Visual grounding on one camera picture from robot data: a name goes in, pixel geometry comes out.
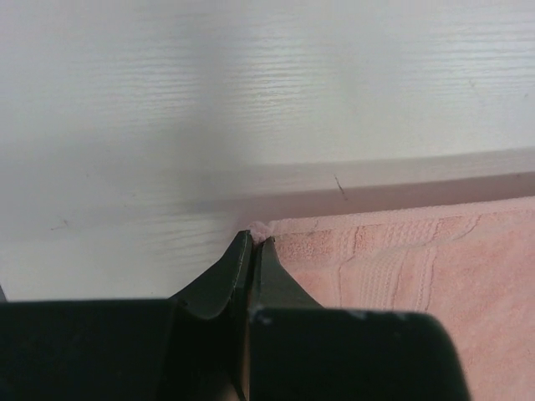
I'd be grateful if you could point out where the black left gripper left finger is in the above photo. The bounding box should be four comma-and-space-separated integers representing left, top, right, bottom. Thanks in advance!
1, 231, 253, 400

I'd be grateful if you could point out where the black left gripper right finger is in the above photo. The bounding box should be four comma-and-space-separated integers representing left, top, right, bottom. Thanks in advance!
248, 239, 471, 400

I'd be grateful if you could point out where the pink towel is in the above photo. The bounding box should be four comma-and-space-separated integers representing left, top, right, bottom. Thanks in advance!
250, 197, 534, 400

